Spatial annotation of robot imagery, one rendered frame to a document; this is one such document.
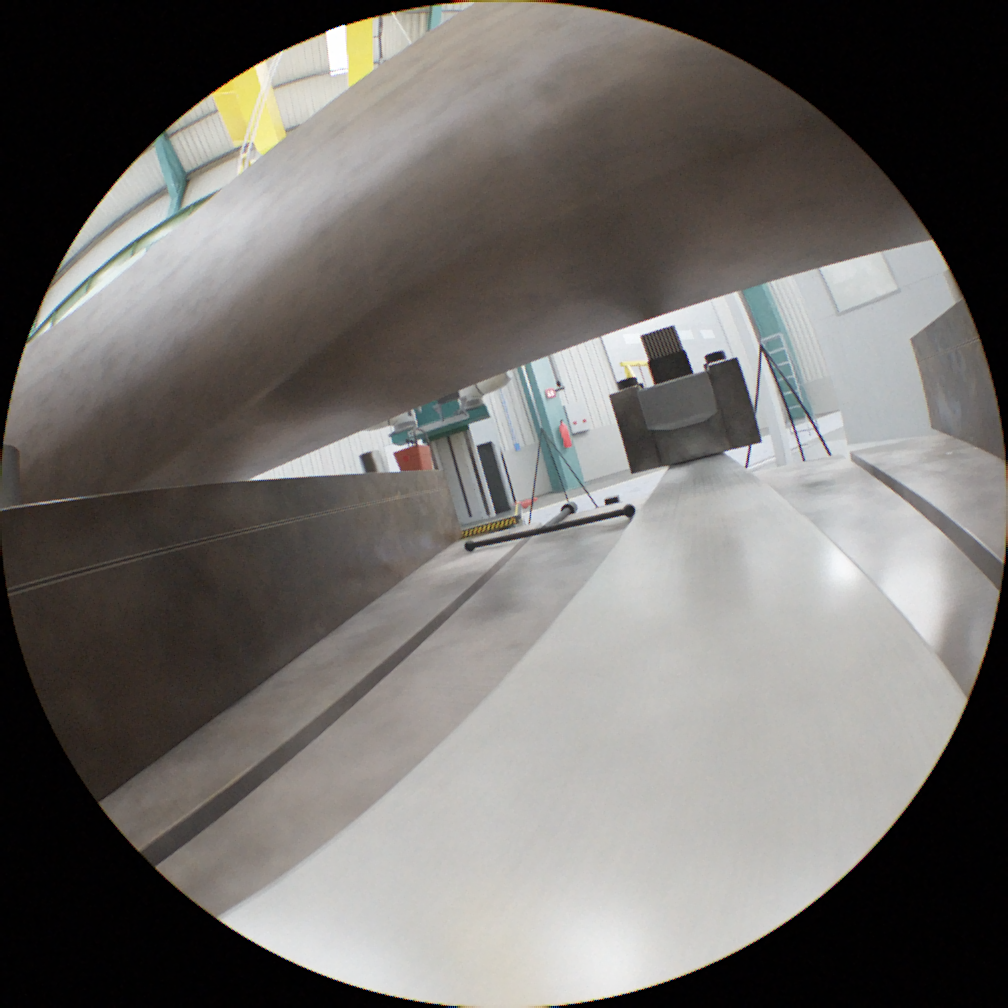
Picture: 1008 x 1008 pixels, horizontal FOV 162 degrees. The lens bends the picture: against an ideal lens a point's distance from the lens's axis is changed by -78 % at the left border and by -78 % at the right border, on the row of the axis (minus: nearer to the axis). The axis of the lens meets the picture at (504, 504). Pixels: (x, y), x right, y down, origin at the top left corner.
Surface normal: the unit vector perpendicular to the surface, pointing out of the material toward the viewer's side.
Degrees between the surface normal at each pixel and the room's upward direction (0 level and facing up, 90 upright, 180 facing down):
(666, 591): 0
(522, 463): 90
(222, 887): 0
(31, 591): 90
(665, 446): 90
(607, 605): 0
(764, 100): 90
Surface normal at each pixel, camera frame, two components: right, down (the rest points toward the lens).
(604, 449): 0.19, 0.00
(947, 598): -0.27, -0.96
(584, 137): -0.54, 0.21
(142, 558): 0.95, -0.26
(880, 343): -0.94, 0.28
